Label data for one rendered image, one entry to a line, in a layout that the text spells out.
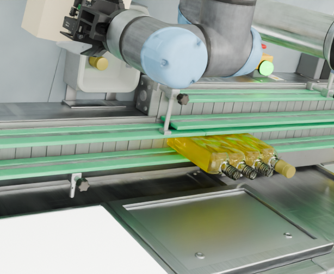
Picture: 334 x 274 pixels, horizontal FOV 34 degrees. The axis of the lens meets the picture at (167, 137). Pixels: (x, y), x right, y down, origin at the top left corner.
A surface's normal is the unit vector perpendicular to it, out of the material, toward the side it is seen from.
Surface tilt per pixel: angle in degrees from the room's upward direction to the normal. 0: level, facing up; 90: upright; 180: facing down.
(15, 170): 90
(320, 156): 0
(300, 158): 0
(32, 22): 90
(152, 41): 88
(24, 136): 90
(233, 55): 3
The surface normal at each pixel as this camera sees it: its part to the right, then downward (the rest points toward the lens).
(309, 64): -0.81, 0.05
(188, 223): 0.19, -0.92
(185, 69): 0.54, 0.38
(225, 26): -0.11, 0.37
